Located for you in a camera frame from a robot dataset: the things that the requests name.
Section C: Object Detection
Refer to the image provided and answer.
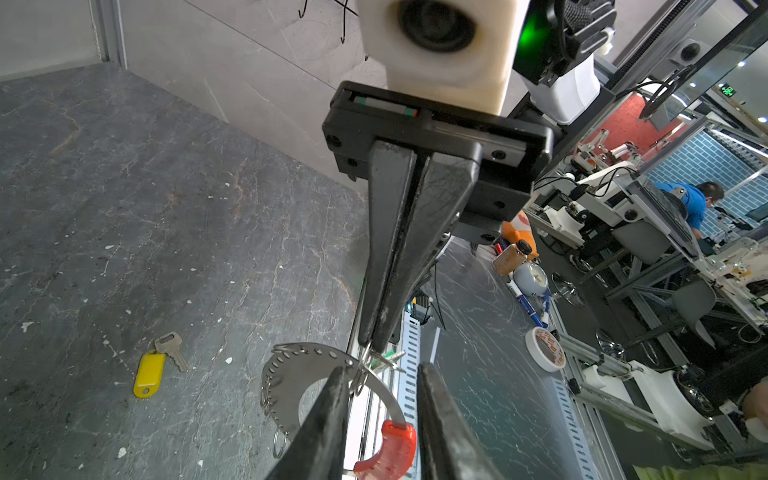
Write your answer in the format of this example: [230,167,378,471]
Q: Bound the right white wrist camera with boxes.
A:
[357,0,530,115]

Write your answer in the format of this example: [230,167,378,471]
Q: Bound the brown glass bottle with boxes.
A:
[492,240,533,276]

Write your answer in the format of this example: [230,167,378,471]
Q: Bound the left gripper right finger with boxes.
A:
[417,363,502,479]

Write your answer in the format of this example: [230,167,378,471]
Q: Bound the person in blue shirt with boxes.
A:
[655,181,725,240]

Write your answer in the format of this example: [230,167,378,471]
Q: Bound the black wire hook rack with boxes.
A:
[296,0,370,63]

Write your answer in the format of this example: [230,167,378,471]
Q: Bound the white tape roll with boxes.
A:
[524,326,567,373]

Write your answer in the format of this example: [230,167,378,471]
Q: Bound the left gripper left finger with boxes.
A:
[266,367,350,480]

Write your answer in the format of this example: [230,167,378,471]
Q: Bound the yellow key tag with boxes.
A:
[133,332,190,399]

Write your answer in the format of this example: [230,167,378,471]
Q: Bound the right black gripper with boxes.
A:
[322,81,555,353]

